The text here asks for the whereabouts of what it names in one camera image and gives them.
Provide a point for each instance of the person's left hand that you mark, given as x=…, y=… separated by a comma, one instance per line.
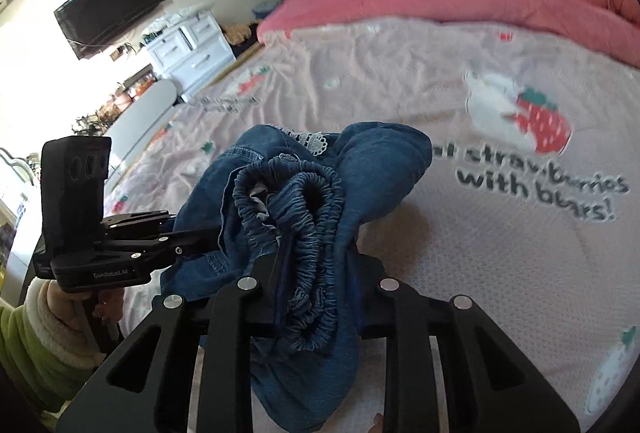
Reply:
x=62, y=305

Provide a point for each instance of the blue cloth pile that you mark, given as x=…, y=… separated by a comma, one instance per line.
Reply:
x=267, y=8

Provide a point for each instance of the pink printed bed sheet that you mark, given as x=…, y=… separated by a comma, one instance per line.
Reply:
x=375, y=88

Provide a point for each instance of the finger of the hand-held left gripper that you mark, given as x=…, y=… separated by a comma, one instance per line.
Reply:
x=190, y=240
x=140, y=220

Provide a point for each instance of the white curved bed footboard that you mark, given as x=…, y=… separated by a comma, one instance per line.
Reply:
x=140, y=123

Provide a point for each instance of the black wall television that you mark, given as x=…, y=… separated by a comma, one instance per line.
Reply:
x=107, y=8

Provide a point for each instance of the blue denim pants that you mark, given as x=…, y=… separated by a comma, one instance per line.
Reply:
x=310, y=213

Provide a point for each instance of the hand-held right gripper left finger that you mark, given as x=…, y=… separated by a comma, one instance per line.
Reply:
x=265, y=298

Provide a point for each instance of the person's left forearm green sleeve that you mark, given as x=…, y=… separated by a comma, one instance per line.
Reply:
x=30, y=353

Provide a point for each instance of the brown plush toy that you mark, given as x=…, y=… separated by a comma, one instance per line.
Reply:
x=237, y=34

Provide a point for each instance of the shelf of small items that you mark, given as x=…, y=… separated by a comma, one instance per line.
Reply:
x=117, y=103

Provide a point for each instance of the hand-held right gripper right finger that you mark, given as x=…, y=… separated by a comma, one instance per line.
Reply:
x=375, y=308

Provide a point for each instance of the white drawer dresser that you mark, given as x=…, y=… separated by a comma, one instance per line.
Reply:
x=195, y=58

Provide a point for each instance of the wall socket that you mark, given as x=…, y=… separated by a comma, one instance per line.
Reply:
x=121, y=52

